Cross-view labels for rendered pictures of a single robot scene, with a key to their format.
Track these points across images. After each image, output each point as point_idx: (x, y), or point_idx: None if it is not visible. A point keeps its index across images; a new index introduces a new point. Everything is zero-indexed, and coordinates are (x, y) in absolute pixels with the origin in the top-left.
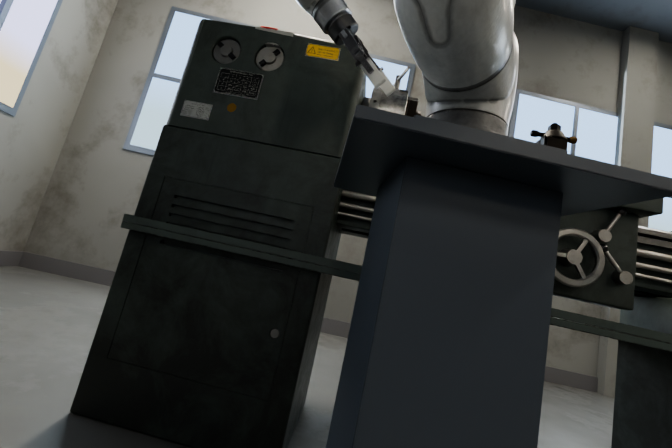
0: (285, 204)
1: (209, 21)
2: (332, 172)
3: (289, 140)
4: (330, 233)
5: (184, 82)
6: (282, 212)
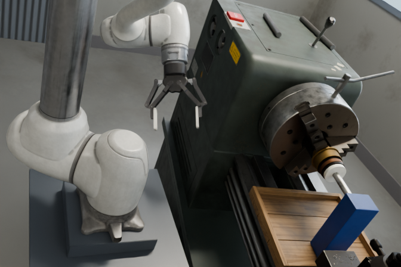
0: (193, 157)
1: None
2: (207, 154)
3: (205, 115)
4: (199, 193)
5: (197, 44)
6: (190, 161)
